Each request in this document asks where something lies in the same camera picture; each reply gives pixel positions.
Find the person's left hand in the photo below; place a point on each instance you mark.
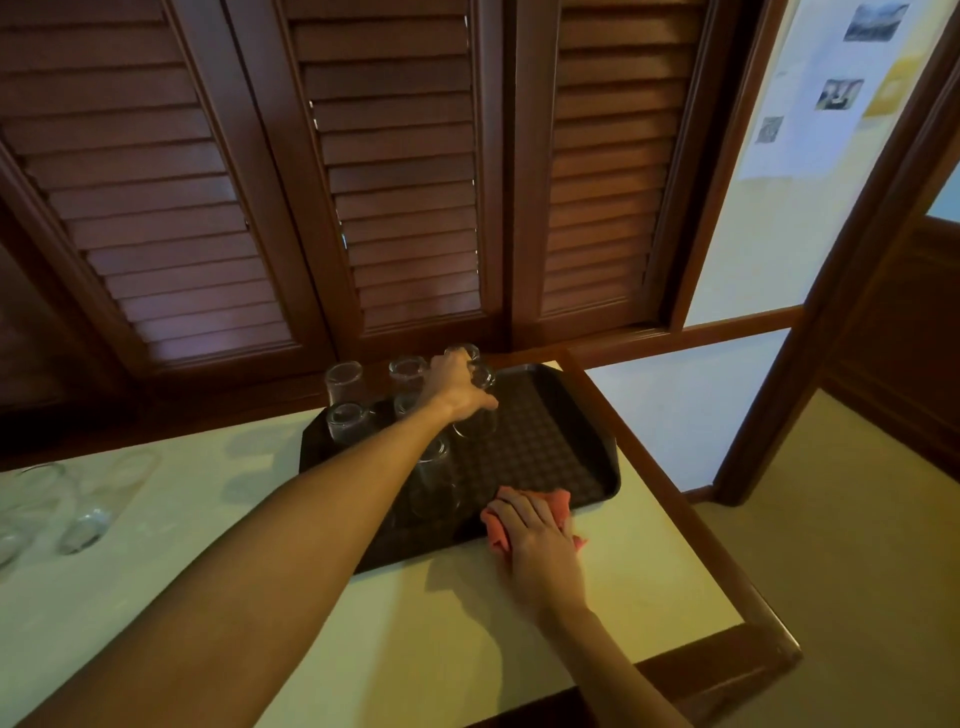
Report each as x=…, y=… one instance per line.
x=454, y=386

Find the person's right hand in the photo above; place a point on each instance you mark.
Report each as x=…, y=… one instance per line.
x=544, y=562

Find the red cloth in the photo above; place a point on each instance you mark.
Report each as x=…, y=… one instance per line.
x=559, y=501

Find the dark brown textured tray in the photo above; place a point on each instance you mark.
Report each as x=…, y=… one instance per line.
x=547, y=450

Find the group of clear glasses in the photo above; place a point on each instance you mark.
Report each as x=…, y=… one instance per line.
x=82, y=502

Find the person's right forearm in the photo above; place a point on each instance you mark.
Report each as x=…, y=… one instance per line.
x=622, y=675

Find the person's left forearm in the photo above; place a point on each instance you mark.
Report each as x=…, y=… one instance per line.
x=225, y=592

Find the brown louvered wooden shutter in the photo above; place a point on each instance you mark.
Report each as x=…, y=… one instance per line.
x=45, y=352
x=607, y=165
x=150, y=187
x=397, y=165

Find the brown wooden wainscot panel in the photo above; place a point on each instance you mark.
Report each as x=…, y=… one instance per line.
x=900, y=360

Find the white paper notice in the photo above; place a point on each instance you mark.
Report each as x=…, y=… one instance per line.
x=802, y=112

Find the yellow sticky note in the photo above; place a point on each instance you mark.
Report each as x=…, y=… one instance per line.
x=892, y=86

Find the brown wooden wall rail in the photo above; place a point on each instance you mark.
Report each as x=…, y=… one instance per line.
x=712, y=330

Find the brown wooden door frame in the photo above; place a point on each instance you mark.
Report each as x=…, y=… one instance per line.
x=795, y=375

